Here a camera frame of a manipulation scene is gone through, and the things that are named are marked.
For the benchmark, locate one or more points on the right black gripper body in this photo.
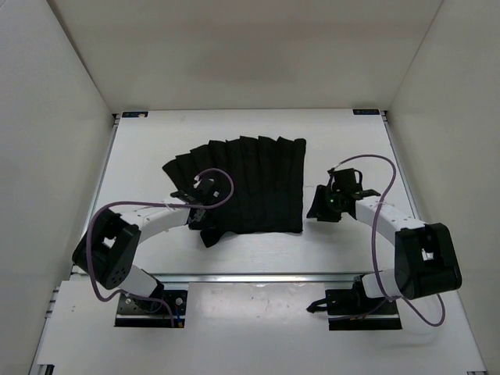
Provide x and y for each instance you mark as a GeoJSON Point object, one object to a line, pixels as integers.
{"type": "Point", "coordinates": [331, 210]}

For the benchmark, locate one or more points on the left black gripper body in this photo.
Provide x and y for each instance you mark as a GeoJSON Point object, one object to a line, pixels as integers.
{"type": "Point", "coordinates": [197, 222]}

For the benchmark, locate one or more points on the black pleated skirt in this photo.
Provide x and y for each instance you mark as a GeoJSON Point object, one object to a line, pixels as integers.
{"type": "Point", "coordinates": [262, 178]}

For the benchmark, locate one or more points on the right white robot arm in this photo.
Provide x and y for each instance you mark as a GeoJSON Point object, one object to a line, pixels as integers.
{"type": "Point", "coordinates": [425, 260]}

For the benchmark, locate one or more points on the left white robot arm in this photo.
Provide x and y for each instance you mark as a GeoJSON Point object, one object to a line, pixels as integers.
{"type": "Point", "coordinates": [107, 250]}

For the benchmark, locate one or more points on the right blue corner label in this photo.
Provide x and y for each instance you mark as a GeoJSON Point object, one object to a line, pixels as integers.
{"type": "Point", "coordinates": [366, 112]}

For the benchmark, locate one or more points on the blue corner label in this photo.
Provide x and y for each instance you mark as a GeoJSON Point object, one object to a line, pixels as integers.
{"type": "Point", "coordinates": [134, 114]}
{"type": "Point", "coordinates": [366, 112]}

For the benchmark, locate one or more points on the left blue corner label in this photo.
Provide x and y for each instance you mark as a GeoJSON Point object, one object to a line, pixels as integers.
{"type": "Point", "coordinates": [134, 114]}

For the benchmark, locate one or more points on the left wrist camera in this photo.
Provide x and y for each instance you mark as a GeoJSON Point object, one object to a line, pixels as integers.
{"type": "Point", "coordinates": [206, 188]}

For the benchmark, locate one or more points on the aluminium front rail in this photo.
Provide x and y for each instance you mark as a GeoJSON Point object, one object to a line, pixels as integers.
{"type": "Point", "coordinates": [256, 278]}

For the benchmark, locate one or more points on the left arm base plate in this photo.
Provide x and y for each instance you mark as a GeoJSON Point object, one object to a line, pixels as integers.
{"type": "Point", "coordinates": [132, 313]}

